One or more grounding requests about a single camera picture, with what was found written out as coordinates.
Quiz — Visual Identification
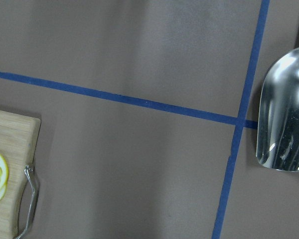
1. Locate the silver metal scoop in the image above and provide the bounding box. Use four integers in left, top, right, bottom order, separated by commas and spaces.
256, 48, 299, 172

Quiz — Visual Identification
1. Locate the bamboo cutting board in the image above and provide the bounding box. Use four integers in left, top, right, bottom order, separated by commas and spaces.
0, 111, 41, 239

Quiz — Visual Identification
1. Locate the metal cutting board handle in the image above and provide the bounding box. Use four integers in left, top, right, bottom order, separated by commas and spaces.
14, 164, 39, 239

